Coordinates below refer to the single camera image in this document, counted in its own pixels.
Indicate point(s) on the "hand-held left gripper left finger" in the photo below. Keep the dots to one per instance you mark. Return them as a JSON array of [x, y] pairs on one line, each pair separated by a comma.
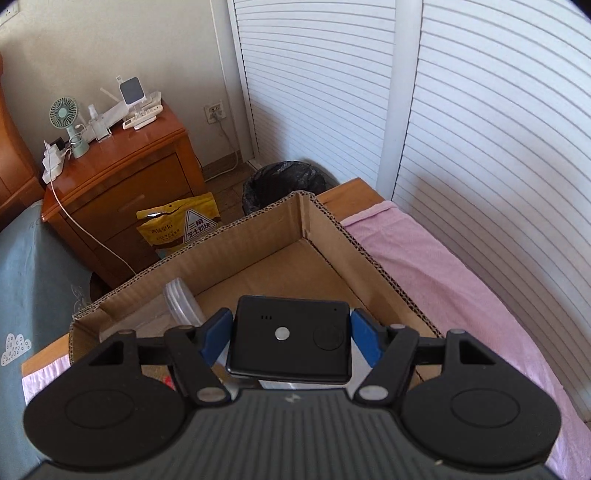
[[217, 334]]

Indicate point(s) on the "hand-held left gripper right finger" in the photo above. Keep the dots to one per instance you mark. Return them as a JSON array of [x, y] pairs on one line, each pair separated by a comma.
[[367, 337]]

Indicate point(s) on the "clear plastic jar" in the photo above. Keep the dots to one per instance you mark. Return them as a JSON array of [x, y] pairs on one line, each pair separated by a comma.
[[184, 304]]

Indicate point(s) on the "black rectangular device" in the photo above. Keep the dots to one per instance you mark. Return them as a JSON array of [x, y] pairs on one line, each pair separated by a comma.
[[258, 350]]

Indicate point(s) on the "cardboard box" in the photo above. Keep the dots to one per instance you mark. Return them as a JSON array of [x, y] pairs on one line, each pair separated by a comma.
[[277, 230]]

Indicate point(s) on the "pink blanket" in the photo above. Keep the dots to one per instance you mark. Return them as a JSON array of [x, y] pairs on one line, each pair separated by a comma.
[[461, 300]]

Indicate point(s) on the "yellow plastic bag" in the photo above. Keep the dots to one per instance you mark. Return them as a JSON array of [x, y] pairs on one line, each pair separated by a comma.
[[171, 230]]

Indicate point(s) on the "black trash bin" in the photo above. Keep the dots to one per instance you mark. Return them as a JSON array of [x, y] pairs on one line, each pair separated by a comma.
[[286, 184]]

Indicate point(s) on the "wooden nightstand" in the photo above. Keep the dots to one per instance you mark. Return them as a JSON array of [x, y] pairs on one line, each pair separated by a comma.
[[115, 161]]

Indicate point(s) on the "white remote control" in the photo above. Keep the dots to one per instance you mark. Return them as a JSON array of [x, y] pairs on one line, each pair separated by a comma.
[[147, 112], [145, 122]]

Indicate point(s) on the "white power strip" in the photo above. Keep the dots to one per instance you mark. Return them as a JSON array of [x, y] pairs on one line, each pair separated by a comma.
[[53, 166]]

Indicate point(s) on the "clear spray bottle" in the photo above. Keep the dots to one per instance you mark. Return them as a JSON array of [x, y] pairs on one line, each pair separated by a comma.
[[98, 124]]

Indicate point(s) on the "white louvered door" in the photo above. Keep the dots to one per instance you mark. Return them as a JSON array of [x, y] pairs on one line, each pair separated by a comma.
[[314, 92], [508, 138]]

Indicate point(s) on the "white router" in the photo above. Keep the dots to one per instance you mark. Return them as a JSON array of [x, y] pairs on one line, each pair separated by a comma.
[[113, 113]]

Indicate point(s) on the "wooden headboard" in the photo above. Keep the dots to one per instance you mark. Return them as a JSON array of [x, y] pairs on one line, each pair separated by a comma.
[[14, 175]]

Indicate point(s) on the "white smart display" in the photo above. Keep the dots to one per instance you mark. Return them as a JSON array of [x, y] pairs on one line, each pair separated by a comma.
[[131, 90]]

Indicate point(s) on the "green desk fan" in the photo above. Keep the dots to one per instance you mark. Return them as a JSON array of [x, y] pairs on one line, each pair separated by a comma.
[[64, 113]]

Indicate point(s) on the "white wall socket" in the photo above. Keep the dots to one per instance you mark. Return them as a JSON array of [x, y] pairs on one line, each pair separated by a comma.
[[214, 111]]

